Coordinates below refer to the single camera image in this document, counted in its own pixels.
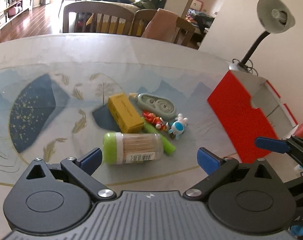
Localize left dark wooden chair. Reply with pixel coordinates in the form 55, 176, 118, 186
62, 1, 134, 35

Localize pink cloth on chair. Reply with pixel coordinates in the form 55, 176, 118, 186
142, 9, 179, 43

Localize yellow small box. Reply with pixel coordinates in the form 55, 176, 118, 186
107, 93, 144, 134

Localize dark wooden chair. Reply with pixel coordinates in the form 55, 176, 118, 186
62, 1, 134, 35
130, 9, 195, 46

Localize grey desk lamp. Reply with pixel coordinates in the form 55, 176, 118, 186
229, 0, 296, 75

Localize patterned table mat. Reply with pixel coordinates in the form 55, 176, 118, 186
0, 63, 235, 185

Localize red cardboard box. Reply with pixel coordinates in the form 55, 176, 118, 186
207, 70, 298, 163

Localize blue gloved right hand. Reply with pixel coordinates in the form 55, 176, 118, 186
290, 225, 303, 237

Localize red ox keychain figure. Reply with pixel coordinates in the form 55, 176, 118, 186
142, 111, 168, 132

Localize right dark wooden chair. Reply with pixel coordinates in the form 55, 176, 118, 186
130, 9, 195, 46

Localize green marker pen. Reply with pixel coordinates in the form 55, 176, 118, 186
143, 120, 176, 155

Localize grey correction tape dispenser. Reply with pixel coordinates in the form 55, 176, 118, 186
129, 93, 177, 120

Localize white blue bunny figure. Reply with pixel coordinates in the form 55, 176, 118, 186
168, 113, 188, 140

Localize toothpick jar green lid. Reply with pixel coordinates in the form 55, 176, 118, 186
102, 132, 165, 165

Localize wooden tv console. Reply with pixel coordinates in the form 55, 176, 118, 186
0, 0, 33, 32

